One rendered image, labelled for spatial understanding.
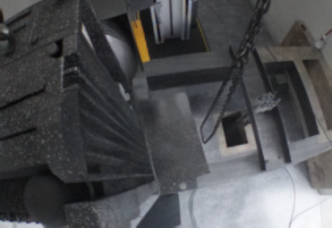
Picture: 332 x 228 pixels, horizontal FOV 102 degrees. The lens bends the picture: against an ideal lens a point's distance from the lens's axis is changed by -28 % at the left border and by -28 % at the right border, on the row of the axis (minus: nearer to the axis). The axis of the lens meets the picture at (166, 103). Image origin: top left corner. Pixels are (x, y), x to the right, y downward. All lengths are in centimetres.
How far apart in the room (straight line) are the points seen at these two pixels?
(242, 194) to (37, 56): 187
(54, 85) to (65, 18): 13
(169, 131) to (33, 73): 73
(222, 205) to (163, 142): 114
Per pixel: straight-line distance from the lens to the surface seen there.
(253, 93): 134
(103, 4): 54
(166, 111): 94
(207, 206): 185
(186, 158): 90
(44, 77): 28
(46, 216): 25
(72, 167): 19
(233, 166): 118
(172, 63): 135
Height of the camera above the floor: 179
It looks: 69 degrees down
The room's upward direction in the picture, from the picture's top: 9 degrees counter-clockwise
